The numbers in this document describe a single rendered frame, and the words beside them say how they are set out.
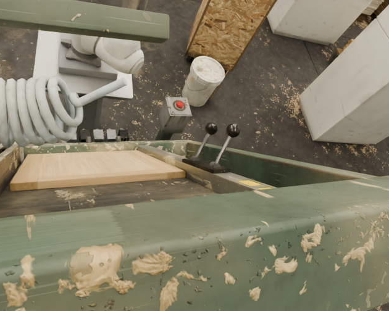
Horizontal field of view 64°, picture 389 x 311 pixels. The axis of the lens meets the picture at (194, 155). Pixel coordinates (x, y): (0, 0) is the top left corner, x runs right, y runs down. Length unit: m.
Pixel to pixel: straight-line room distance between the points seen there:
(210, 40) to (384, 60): 1.45
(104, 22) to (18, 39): 2.82
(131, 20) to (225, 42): 2.79
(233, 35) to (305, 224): 2.79
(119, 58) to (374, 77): 2.12
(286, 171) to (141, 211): 0.67
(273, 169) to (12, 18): 0.79
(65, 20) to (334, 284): 0.29
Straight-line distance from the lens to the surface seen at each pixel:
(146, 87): 2.86
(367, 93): 3.01
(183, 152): 1.49
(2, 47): 3.01
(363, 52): 3.13
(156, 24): 0.27
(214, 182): 0.74
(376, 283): 0.35
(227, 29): 2.97
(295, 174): 0.87
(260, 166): 0.99
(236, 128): 0.78
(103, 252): 0.19
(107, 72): 1.79
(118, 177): 0.83
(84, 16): 0.26
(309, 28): 4.45
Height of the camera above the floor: 2.10
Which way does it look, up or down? 54 degrees down
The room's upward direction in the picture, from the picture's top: 36 degrees clockwise
